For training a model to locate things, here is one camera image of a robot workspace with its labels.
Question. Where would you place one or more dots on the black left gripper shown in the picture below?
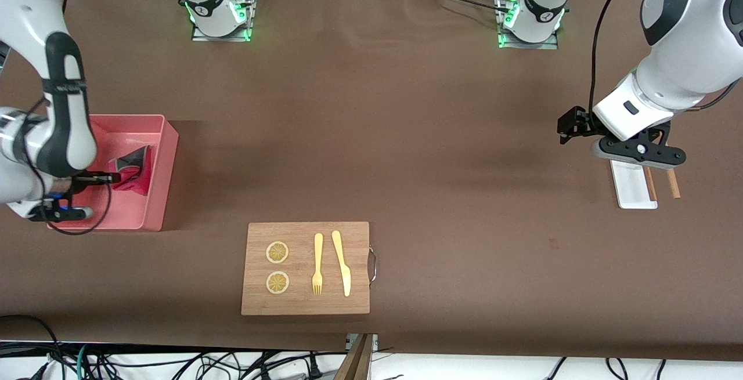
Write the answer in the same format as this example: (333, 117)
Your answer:
(579, 121)

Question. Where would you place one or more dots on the magenta cloth pouch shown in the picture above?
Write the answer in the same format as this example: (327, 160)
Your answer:
(139, 177)

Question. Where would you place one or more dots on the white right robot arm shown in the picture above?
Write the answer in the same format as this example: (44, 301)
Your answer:
(35, 20)

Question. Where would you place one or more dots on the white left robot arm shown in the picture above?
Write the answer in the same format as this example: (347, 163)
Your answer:
(685, 32)

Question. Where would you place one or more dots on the pink plastic bin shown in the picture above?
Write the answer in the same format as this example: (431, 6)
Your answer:
(162, 200)

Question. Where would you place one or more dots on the metal base mounting plate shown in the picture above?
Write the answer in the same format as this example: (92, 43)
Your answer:
(200, 36)
(545, 45)

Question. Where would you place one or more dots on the white rectangular tray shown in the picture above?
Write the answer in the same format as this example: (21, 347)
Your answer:
(630, 188)

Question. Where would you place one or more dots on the wooden rod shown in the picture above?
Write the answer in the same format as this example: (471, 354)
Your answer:
(651, 185)
(673, 185)

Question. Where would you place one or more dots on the lemon slice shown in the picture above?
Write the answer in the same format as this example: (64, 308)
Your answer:
(277, 283)
(277, 252)

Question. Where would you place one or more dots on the yellow plastic fork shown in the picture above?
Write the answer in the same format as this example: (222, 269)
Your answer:
(318, 252)

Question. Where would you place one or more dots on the bamboo cutting board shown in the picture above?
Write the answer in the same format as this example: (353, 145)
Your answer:
(302, 304)

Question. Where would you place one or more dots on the yellow plastic knife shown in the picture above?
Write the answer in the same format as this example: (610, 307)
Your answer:
(345, 275)

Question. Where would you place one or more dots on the black power plug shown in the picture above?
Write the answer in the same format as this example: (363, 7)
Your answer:
(314, 371)

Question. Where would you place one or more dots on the brown wooden beam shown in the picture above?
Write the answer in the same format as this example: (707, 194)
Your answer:
(355, 362)

